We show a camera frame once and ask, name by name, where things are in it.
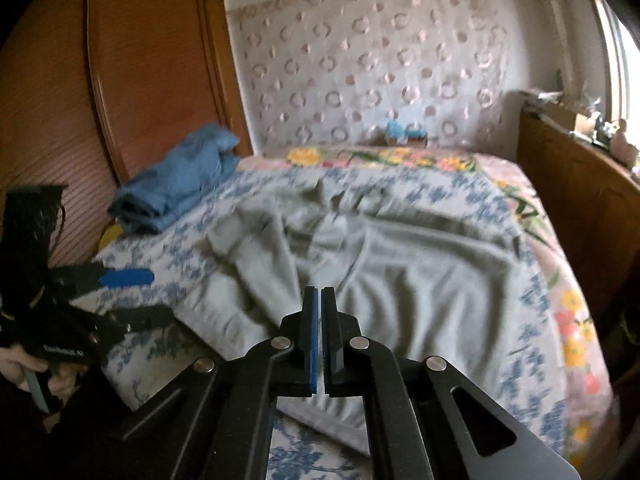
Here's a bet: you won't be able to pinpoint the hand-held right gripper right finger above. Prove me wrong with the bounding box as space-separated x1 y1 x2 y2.
321 286 584 480

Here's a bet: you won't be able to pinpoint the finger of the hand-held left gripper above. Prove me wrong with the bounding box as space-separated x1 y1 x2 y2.
51 265 156 297
74 304 176 334

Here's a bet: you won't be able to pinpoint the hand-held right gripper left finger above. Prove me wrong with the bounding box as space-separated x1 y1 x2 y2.
111 286 321 480

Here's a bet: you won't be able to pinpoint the grey pants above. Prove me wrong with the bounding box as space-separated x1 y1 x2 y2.
205 172 526 453

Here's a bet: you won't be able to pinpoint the person's left hand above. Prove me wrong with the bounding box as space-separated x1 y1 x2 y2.
0 344 87 415

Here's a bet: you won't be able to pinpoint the yellow object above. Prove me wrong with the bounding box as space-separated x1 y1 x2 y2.
99 222 124 250

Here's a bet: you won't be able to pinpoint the folded blue cloth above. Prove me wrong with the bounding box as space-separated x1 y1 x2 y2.
107 124 242 235

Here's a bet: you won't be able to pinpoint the wooden wardrobe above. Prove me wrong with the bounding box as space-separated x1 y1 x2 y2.
0 0 254 271

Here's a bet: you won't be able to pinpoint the blue floral bedsheet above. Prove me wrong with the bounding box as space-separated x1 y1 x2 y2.
92 157 571 480

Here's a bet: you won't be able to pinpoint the small blue toy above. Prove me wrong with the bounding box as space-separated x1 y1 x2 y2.
384 120 429 147

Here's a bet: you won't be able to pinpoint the wooden bed board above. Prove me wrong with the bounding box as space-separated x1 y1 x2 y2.
516 109 640 346

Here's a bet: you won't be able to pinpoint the circle patterned curtain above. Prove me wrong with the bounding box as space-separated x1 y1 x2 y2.
227 0 521 157

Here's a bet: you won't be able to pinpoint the windowsill clutter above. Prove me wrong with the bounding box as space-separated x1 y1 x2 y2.
519 86 640 167

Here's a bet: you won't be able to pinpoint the window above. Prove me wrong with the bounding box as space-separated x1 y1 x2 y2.
589 0 640 128

